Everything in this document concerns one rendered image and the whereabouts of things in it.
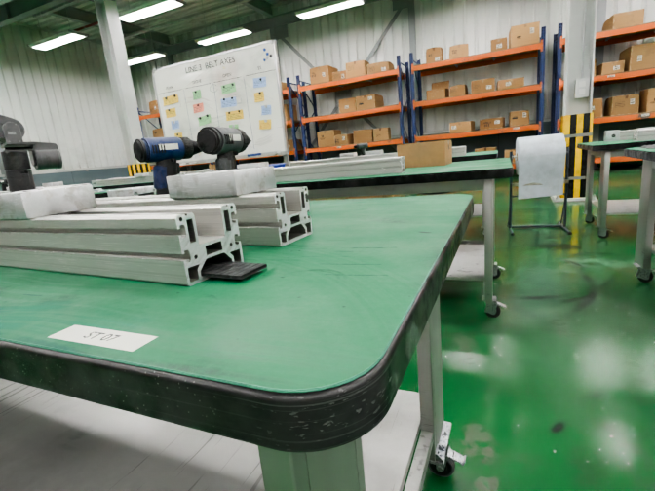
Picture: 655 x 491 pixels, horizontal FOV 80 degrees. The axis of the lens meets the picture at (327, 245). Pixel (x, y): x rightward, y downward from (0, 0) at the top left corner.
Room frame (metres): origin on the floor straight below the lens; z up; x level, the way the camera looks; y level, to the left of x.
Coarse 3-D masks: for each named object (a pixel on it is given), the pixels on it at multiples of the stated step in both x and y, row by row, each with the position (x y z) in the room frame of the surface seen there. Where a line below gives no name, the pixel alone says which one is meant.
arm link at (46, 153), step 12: (12, 132) 1.05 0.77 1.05; (0, 144) 1.09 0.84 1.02; (12, 144) 1.05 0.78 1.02; (24, 144) 1.07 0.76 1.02; (36, 144) 1.10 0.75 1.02; (48, 144) 1.12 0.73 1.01; (36, 156) 1.08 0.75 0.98; (48, 156) 1.10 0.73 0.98; (60, 156) 1.12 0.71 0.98; (36, 168) 1.10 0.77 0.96; (48, 168) 1.11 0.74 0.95; (60, 168) 1.14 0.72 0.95
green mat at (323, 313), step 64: (256, 256) 0.56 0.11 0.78; (320, 256) 0.52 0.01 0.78; (384, 256) 0.49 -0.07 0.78; (0, 320) 0.39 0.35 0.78; (64, 320) 0.37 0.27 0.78; (128, 320) 0.35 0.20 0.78; (192, 320) 0.34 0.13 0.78; (256, 320) 0.32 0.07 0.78; (320, 320) 0.31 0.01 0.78; (384, 320) 0.30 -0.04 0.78; (256, 384) 0.22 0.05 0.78; (320, 384) 0.21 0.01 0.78
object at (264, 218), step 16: (272, 192) 0.64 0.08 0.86; (288, 192) 0.68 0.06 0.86; (304, 192) 0.68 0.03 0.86; (240, 208) 0.66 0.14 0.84; (256, 208) 0.63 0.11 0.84; (272, 208) 0.61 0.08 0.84; (288, 208) 0.68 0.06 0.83; (304, 208) 0.68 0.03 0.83; (240, 224) 0.66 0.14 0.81; (256, 224) 0.64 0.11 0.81; (272, 224) 0.63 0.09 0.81; (288, 224) 0.63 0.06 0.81; (304, 224) 0.67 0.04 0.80; (240, 240) 0.65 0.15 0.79; (256, 240) 0.63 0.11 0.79; (272, 240) 0.61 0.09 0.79; (288, 240) 0.63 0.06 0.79
